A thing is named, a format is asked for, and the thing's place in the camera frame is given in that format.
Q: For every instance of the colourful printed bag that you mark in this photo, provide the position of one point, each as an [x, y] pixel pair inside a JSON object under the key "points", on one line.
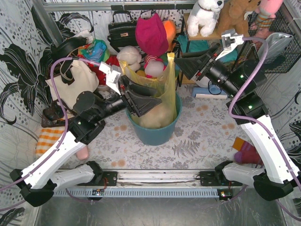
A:
{"points": [[96, 51]]}

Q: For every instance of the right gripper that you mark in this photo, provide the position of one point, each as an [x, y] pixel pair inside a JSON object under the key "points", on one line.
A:
{"points": [[203, 67]]}

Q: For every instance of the purple orange sock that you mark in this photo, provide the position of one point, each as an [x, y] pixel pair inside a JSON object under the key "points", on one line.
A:
{"points": [[246, 152]]}

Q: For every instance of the black leather handbag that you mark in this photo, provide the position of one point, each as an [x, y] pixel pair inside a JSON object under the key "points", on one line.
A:
{"points": [[122, 34]]}

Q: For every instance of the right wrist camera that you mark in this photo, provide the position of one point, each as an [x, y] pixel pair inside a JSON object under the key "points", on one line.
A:
{"points": [[230, 40]]}

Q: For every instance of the white plush dog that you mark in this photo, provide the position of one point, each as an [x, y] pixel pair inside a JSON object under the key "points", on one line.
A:
{"points": [[203, 17]]}

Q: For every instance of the silver foil pouch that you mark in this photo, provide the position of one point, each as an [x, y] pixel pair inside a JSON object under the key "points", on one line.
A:
{"points": [[277, 43]]}

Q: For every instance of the yellow trash bag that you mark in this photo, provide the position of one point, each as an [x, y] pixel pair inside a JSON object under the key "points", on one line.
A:
{"points": [[165, 85]]}

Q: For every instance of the blue floor sweeper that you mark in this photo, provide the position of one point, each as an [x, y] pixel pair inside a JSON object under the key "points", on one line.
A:
{"points": [[209, 90]]}

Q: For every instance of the cream canvas tote bag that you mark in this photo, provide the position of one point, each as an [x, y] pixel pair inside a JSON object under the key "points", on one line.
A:
{"points": [[84, 80]]}

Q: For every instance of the magenta fabric bag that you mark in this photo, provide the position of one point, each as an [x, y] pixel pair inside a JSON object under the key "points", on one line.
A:
{"points": [[151, 36]]}

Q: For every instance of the brown teddy bear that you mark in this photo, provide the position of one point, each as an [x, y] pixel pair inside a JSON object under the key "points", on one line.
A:
{"points": [[233, 13]]}

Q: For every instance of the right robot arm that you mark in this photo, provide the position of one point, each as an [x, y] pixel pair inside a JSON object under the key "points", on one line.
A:
{"points": [[251, 114]]}

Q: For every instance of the orange checkered cloth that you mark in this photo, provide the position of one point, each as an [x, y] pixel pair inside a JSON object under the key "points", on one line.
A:
{"points": [[47, 138]]}

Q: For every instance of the black metal shelf rack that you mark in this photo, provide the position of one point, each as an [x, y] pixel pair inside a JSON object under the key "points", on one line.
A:
{"points": [[211, 38]]}

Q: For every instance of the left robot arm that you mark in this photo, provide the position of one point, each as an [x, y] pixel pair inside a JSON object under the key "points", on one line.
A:
{"points": [[39, 181]]}

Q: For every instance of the black wire basket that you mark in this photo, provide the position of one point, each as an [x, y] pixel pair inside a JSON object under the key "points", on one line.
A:
{"points": [[292, 53]]}

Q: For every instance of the orange plush toy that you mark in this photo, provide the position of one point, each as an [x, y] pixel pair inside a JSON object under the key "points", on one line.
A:
{"points": [[170, 29]]}

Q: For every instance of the brown leather bag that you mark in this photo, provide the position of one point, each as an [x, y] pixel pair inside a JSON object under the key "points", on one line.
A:
{"points": [[53, 116]]}

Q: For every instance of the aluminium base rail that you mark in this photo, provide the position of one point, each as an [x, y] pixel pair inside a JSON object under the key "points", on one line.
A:
{"points": [[155, 177]]}

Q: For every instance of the pink plush toy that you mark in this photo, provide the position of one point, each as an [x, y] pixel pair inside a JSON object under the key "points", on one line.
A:
{"points": [[266, 12]]}

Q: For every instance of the cream plush bear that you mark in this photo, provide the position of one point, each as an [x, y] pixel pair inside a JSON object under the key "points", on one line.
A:
{"points": [[132, 56]]}

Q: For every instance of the teal trash bin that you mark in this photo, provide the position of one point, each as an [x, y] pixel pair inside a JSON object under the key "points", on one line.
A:
{"points": [[155, 137]]}

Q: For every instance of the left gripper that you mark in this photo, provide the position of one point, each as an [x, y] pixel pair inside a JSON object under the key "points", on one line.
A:
{"points": [[127, 96]]}

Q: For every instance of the white pink plush doll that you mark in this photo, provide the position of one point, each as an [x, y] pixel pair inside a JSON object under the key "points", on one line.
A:
{"points": [[153, 67]]}

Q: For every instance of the red garment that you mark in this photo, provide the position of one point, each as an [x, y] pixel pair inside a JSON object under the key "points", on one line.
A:
{"points": [[112, 60]]}

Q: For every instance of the pink cylindrical plush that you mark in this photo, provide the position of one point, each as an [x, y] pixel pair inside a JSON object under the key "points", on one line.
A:
{"points": [[83, 153]]}

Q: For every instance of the teal folded cloth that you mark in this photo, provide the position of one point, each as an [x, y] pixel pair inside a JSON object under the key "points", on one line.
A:
{"points": [[200, 45]]}

